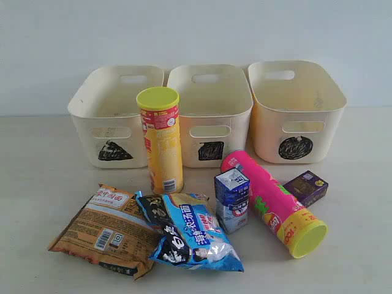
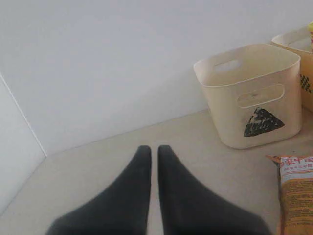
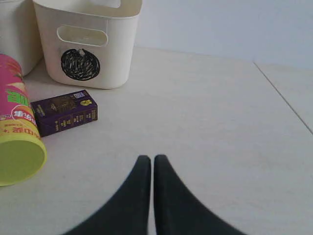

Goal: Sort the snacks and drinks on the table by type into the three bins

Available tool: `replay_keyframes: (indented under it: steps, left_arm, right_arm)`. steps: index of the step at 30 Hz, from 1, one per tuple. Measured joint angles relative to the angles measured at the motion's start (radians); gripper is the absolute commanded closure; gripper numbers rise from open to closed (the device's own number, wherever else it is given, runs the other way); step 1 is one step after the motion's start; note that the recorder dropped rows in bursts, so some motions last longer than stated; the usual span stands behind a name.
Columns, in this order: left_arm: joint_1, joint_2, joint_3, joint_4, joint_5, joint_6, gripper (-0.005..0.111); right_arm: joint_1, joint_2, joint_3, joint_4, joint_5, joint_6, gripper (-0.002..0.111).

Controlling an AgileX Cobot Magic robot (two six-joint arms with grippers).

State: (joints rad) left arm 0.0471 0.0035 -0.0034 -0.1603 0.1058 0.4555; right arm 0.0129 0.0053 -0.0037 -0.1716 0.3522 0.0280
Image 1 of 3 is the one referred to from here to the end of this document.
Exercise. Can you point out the blue white milk carton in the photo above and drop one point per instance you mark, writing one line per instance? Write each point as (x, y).
(232, 199)

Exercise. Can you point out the yellow chips can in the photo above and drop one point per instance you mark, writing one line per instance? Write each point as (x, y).
(159, 111)

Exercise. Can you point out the small purple box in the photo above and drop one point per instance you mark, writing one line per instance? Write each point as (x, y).
(308, 188)

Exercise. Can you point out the cream bin square mark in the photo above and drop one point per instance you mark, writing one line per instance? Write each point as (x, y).
(214, 108)

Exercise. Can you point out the cream bin triangle mark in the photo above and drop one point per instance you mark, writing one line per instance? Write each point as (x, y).
(107, 118)

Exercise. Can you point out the orange noodle packet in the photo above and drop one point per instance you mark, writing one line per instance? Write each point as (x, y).
(110, 231)

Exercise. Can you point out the blue noodle packet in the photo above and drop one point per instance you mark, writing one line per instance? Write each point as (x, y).
(190, 234)

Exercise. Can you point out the cream bin circle mark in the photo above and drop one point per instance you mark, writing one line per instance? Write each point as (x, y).
(297, 109)

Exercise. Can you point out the pink chips can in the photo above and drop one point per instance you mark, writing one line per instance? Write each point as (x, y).
(294, 225)

